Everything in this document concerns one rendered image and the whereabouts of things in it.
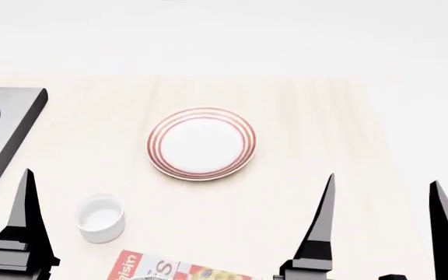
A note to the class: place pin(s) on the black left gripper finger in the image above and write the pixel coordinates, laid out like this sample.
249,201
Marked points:
23,233

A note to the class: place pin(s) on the red and white cookies box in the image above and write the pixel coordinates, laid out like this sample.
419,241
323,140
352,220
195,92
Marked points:
130,262

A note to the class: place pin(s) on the black patterned bowl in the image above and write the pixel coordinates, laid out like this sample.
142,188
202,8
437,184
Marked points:
149,278

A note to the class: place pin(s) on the white plate with red rings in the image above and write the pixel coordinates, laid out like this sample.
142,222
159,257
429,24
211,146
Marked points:
202,144

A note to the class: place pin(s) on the small white ramekin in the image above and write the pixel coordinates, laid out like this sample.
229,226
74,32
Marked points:
101,221

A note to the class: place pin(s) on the grey flat stove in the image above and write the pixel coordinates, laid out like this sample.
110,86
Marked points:
14,116

